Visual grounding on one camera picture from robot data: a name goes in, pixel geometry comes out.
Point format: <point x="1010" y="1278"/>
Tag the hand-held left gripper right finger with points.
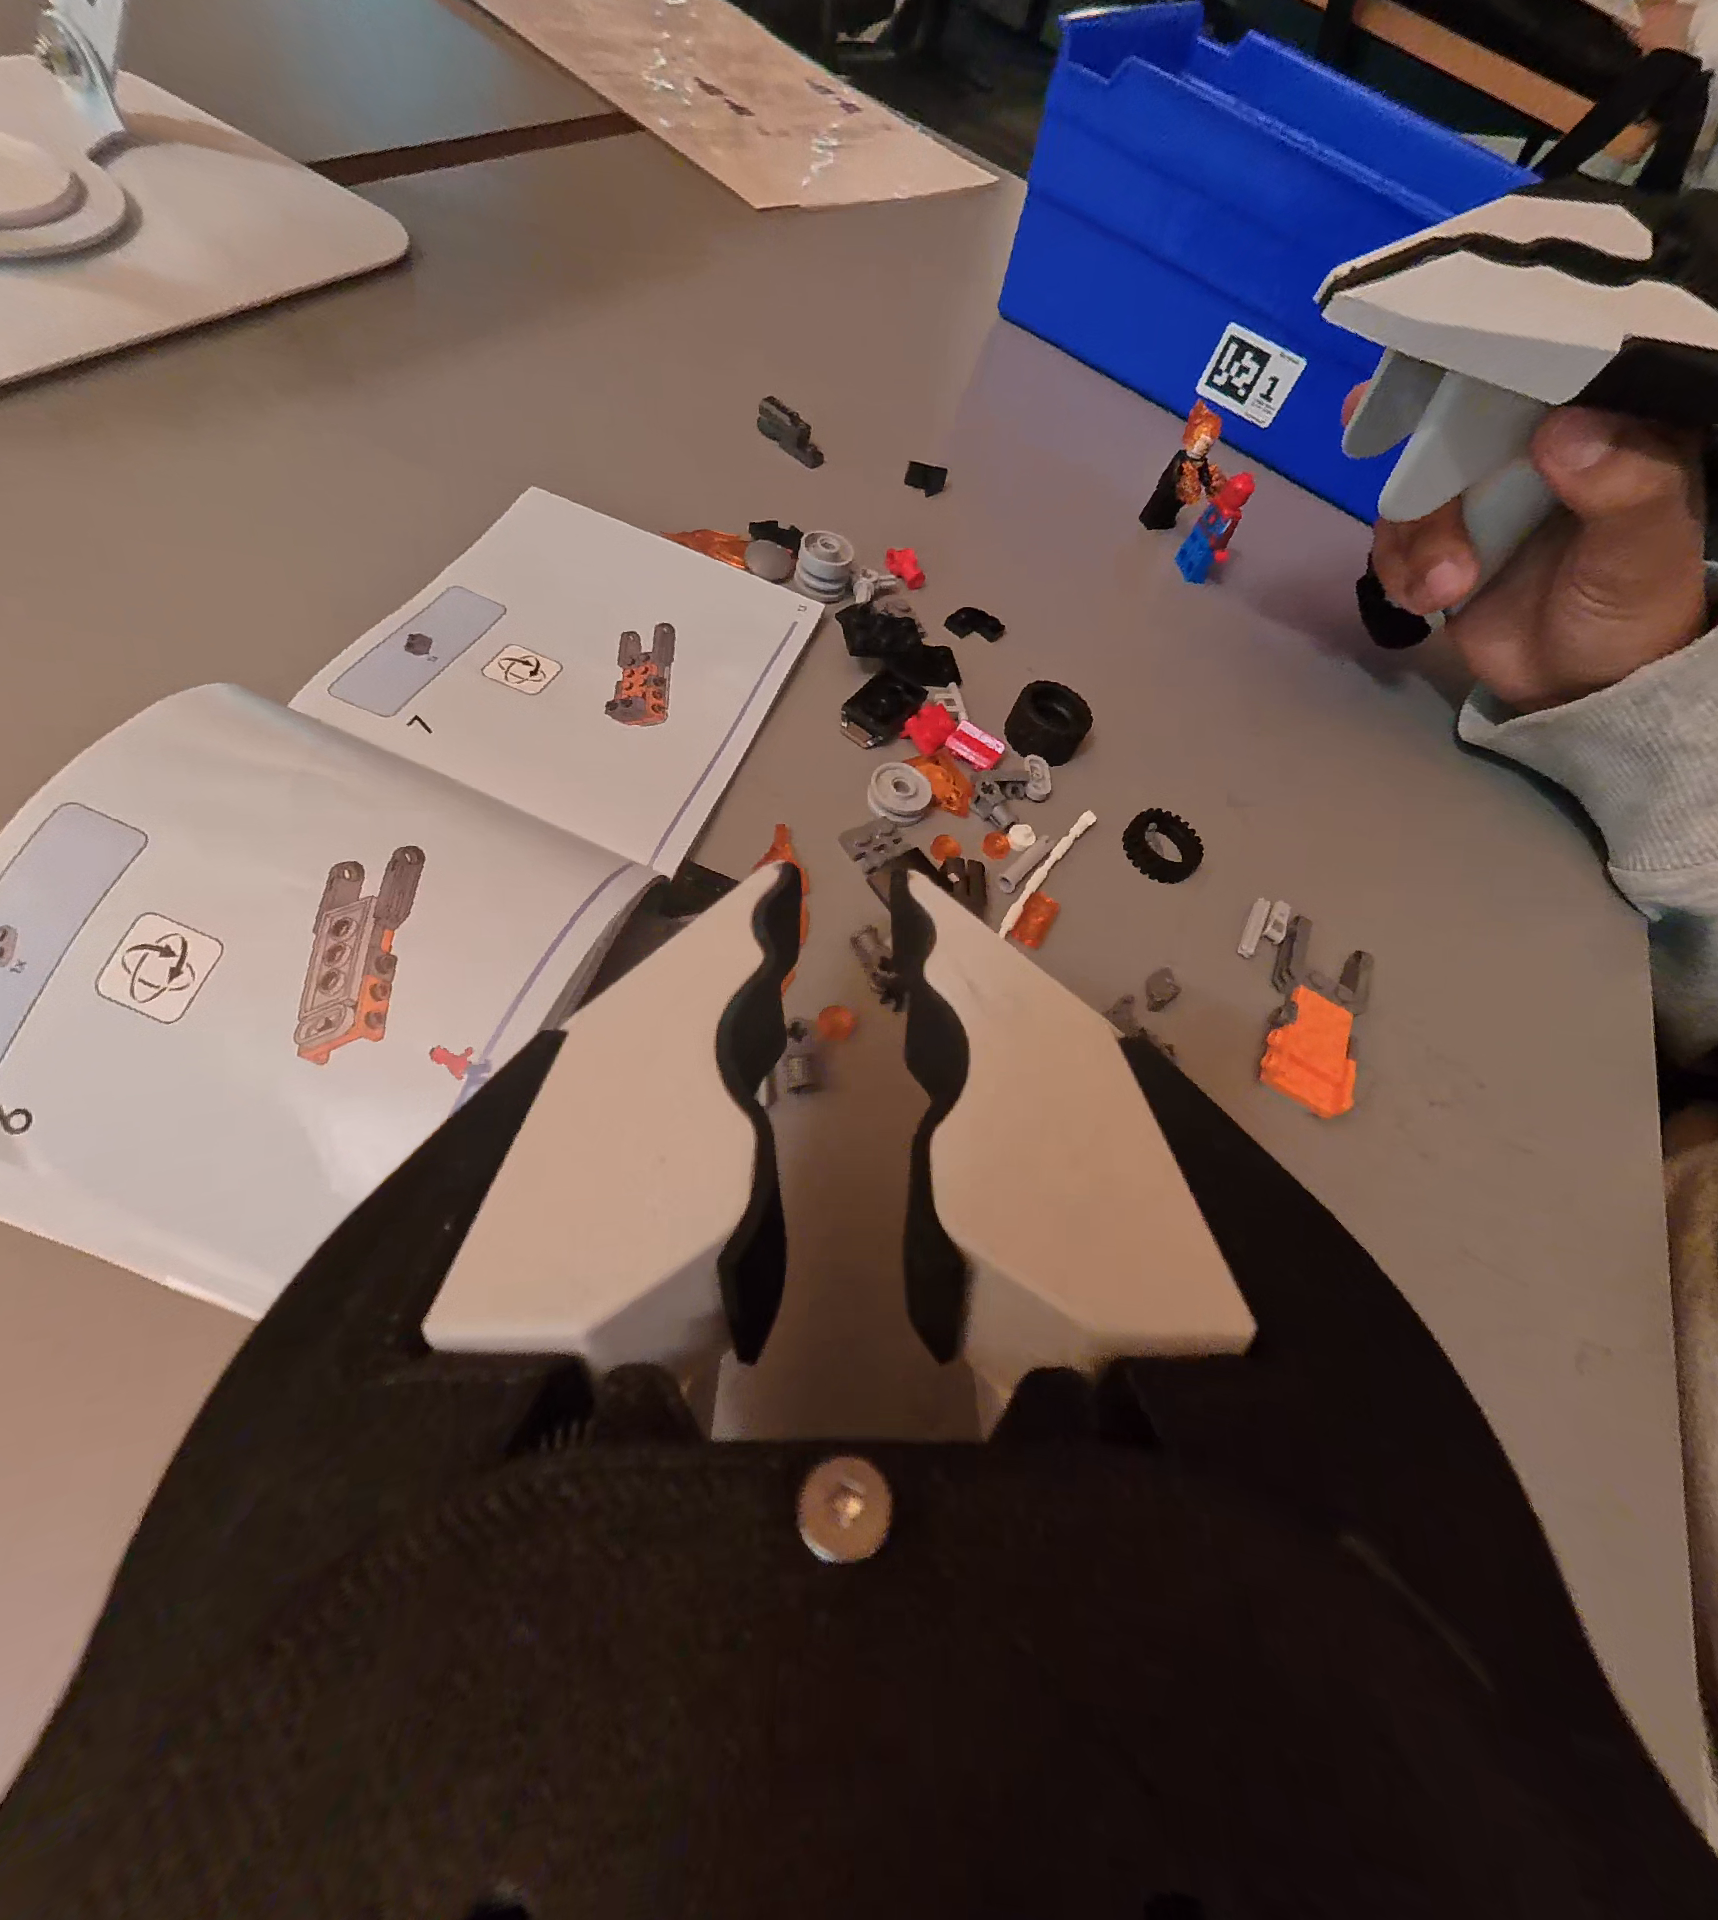
<point x="1085" y="1171"/>

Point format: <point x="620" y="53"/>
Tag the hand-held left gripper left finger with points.
<point x="589" y="1184"/>

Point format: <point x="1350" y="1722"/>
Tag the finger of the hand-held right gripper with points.
<point x="1534" y="224"/>
<point x="1474" y="338"/>

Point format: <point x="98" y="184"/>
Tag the orange and grey lego assembly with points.
<point x="1309" y="1058"/>

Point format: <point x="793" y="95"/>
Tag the pile of lego pieces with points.
<point x="883" y="705"/>

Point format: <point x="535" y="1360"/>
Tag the lego instruction booklet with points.
<point x="574" y="631"/>

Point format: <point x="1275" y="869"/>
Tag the flame-headed lego minifigure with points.
<point x="1186" y="472"/>

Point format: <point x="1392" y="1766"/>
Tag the red and blue lego minifigure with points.
<point x="1216" y="524"/>

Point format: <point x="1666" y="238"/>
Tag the thin black lego tyre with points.
<point x="1132" y="848"/>

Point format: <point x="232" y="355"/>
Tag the wide black lego tyre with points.
<point x="1076" y="734"/>

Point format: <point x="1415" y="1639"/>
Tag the small black lego piece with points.
<point x="927" y="477"/>

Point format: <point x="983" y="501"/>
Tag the long black lego piece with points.
<point x="789" y="432"/>

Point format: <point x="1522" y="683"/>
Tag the person's right hand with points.
<point x="1609" y="571"/>

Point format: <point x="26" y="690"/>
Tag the wooden background desk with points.
<point x="1474" y="61"/>

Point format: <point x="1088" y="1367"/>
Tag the blue plastic bin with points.
<point x="1175" y="224"/>

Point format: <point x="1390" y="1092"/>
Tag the white monitor stand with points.
<point x="198" y="255"/>

